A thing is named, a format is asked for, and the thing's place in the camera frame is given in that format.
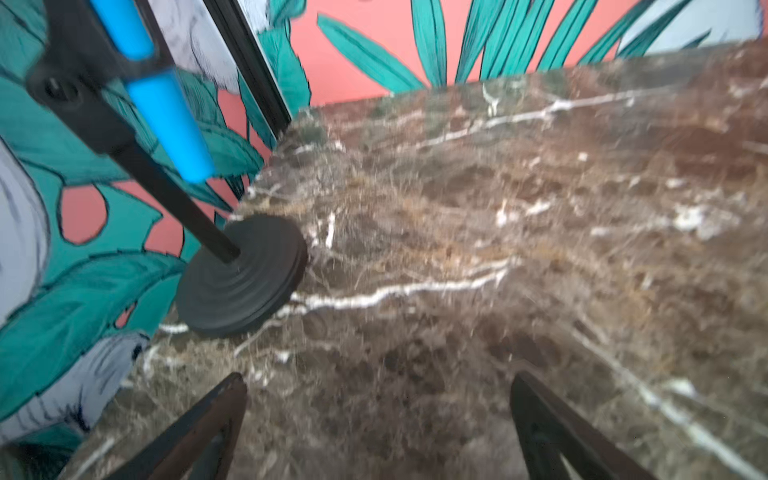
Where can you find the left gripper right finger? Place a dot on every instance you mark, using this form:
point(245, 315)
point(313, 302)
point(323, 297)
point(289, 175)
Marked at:
point(555, 439)

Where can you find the left black frame post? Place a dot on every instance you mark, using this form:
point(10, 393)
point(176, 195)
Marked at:
point(251, 62)

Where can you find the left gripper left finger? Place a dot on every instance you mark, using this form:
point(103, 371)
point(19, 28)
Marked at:
point(198, 445)

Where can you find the toy microphone on stand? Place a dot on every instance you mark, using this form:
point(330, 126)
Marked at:
point(244, 273)

